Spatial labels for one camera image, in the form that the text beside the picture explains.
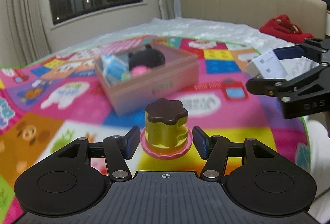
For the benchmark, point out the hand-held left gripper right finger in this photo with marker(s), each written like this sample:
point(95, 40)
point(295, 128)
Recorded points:
point(199, 142)

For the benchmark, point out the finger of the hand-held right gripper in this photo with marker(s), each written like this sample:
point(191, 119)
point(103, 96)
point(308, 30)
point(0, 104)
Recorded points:
point(288, 53)
point(265, 86)

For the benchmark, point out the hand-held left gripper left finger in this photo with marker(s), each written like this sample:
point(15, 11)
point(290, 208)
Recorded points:
point(132, 141)

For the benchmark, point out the small white box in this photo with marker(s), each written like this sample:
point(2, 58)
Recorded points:
point(265, 64)

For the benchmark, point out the yellow pudding toy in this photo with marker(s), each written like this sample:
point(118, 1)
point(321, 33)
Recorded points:
point(165, 131)

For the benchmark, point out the pink cardboard box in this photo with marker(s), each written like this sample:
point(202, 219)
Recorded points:
point(144, 90)

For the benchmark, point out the pink plastic basket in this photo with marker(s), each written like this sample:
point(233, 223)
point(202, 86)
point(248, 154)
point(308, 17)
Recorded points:
point(138, 71)

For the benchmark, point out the blue face mask packet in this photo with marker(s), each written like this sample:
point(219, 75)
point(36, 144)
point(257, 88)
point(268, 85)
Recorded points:
point(113, 69)

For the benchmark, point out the black plush toy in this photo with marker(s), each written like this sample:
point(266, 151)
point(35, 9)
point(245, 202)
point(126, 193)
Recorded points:
point(147, 59)

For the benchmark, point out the red cloth bag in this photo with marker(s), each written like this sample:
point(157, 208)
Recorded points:
point(278, 28)

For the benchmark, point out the colourful cartoon play mat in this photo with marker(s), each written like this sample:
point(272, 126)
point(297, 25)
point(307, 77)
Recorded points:
point(232, 115)

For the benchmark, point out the beige padded headboard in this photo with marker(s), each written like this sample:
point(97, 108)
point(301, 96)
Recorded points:
point(232, 4)

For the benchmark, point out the white bedspread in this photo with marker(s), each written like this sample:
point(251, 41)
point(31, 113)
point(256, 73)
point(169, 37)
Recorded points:
point(193, 28)

